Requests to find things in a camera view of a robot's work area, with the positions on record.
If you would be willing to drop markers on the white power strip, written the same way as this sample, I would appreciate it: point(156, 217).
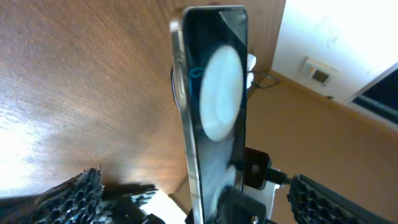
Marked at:
point(251, 62)

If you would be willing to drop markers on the black smartphone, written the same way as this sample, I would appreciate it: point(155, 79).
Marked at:
point(209, 47)

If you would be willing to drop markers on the white wall socket plate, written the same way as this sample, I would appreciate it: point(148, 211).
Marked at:
point(317, 72)

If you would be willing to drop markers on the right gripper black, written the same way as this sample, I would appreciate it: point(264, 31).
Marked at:
point(235, 206)

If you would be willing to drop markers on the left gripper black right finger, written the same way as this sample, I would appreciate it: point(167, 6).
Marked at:
point(312, 202)

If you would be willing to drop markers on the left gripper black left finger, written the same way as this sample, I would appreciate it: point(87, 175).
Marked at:
point(74, 201)

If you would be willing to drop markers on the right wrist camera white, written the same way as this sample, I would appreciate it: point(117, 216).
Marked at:
point(266, 195)

